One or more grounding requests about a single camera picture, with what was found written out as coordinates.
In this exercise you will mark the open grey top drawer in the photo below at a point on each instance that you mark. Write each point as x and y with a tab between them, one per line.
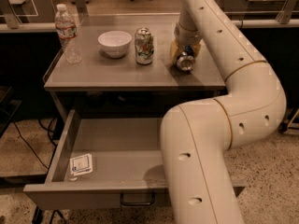
127	158

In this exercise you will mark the blue pepsi can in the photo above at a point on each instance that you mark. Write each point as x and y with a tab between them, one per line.
185	59

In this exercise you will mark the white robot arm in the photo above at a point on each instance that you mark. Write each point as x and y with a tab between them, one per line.
194	135

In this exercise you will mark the grey metal counter cabinet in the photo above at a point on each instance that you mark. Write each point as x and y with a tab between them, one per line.
98	72

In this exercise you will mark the white ceramic bowl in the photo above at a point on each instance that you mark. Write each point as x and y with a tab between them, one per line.
114	43

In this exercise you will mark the white horizontal rail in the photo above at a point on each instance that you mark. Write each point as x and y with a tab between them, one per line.
252	24

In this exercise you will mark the white tag sticker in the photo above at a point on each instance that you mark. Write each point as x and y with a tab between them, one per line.
81	165

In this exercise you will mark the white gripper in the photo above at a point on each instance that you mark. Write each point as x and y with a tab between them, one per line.
186	36

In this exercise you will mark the black drawer handle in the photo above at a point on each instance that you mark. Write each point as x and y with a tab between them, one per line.
137	200

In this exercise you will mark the grey background table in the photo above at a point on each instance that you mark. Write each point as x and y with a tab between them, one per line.
252	9

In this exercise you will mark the clear plastic water bottle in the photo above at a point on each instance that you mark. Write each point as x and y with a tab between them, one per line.
67	32

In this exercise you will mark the green patterned soda can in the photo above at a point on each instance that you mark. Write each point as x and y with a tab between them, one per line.
144	47

